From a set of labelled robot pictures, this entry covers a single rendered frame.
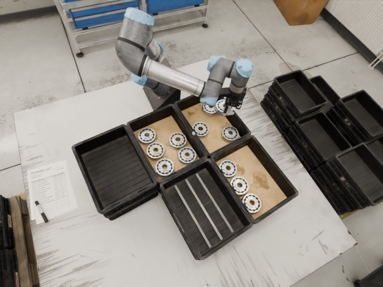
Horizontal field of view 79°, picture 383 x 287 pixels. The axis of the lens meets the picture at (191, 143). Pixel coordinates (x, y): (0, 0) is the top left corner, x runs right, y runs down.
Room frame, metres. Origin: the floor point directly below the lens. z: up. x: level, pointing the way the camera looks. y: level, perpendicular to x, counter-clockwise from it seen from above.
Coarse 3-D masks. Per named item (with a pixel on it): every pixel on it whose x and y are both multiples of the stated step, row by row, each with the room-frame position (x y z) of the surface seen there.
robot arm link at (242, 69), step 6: (240, 60) 0.80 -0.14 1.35; (246, 60) 0.81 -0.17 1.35; (234, 66) 0.78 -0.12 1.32; (240, 66) 0.77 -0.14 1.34; (246, 66) 0.77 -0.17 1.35; (252, 66) 0.79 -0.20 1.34; (234, 72) 0.76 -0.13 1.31; (240, 72) 0.76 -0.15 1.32; (246, 72) 0.75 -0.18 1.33; (234, 78) 0.76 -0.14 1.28; (240, 78) 0.75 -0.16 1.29; (246, 78) 0.76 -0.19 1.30; (234, 84) 0.76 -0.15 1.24; (240, 84) 0.75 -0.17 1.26
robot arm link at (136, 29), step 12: (132, 12) 0.82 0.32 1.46; (144, 12) 0.84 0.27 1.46; (132, 24) 0.78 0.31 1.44; (144, 24) 0.80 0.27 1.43; (120, 36) 0.75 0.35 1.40; (132, 36) 0.75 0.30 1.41; (144, 36) 0.78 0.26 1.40; (144, 48) 0.76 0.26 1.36; (156, 48) 1.00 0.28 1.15; (156, 60) 1.00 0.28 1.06
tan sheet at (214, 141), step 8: (200, 104) 0.93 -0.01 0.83; (184, 112) 0.85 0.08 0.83; (192, 112) 0.86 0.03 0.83; (200, 112) 0.87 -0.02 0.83; (192, 120) 0.80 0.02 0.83; (200, 120) 0.81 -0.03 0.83; (208, 120) 0.82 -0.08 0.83; (216, 120) 0.83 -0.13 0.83; (224, 120) 0.84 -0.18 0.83; (216, 128) 0.77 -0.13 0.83; (208, 136) 0.70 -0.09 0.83; (216, 136) 0.71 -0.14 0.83; (240, 136) 0.74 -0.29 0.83; (208, 144) 0.65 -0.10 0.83; (216, 144) 0.66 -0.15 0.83; (224, 144) 0.67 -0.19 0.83
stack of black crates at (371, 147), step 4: (380, 136) 1.21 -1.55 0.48; (372, 140) 1.15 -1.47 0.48; (376, 140) 1.23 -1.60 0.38; (380, 140) 1.23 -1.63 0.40; (368, 144) 1.18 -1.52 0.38; (372, 144) 1.19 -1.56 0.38; (376, 144) 1.19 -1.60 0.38; (380, 144) 1.20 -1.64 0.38; (372, 148) 1.14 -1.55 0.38; (376, 148) 1.15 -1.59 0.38; (380, 148) 1.16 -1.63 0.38; (376, 152) 1.11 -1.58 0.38; (380, 152) 1.12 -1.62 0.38; (376, 156) 1.07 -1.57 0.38; (380, 156) 1.08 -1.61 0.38; (380, 160) 1.04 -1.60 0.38
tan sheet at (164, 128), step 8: (160, 120) 0.75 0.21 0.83; (168, 120) 0.76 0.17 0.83; (152, 128) 0.69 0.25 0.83; (160, 128) 0.70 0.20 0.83; (168, 128) 0.71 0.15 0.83; (176, 128) 0.72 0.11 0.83; (136, 136) 0.62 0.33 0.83; (160, 136) 0.64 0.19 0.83; (168, 136) 0.65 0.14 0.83; (168, 144) 0.60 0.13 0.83; (144, 152) 0.52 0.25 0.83; (168, 152) 0.55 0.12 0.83; (176, 152) 0.56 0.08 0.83; (176, 160) 0.51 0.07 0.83; (176, 168) 0.46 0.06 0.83
